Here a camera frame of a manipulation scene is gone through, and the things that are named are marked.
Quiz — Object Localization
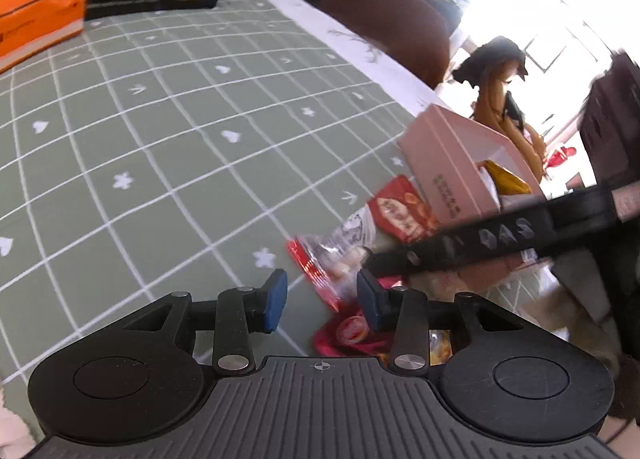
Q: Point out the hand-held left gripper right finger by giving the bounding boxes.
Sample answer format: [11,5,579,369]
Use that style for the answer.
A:
[356,270,522,375]

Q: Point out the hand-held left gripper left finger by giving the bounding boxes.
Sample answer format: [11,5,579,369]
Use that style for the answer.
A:
[115,269,289,375]

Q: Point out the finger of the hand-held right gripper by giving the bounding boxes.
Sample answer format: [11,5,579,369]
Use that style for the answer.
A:
[367,240,419,280]

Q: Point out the red packet with round print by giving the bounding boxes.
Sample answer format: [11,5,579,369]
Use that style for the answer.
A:
[312,278,402,358]

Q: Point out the red snack packet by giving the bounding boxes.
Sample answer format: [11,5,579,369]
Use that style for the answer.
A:
[367,175,441,244]

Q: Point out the yellow panda snack bag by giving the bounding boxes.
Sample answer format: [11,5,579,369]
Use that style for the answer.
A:
[477,159,534,198]

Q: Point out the clear red-edged snack packet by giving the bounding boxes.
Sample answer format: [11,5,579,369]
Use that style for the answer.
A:
[287,206,382,313]

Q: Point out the pink cardboard box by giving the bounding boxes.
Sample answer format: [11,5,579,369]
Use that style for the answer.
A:
[398,104,549,236]

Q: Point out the small red figurine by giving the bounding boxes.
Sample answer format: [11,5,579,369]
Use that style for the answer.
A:
[547,146,579,176]

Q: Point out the long-haired doll figure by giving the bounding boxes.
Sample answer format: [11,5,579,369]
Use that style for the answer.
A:
[452,36,549,181]

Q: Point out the dark cabinet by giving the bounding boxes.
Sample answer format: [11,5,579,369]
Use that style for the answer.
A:
[579,51,640,191]

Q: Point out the green checked tablecloth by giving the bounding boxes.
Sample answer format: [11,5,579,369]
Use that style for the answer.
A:
[0,0,551,390]

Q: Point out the white printed cloth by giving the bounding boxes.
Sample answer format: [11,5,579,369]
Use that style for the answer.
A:
[260,0,442,118]

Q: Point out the brown chair back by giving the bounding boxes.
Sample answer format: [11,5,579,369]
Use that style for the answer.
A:
[320,0,451,90]

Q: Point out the pink cloth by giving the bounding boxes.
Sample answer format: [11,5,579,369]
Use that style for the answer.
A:
[0,386,32,446]

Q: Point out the orange box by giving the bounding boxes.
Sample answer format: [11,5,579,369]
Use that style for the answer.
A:
[0,0,89,74]

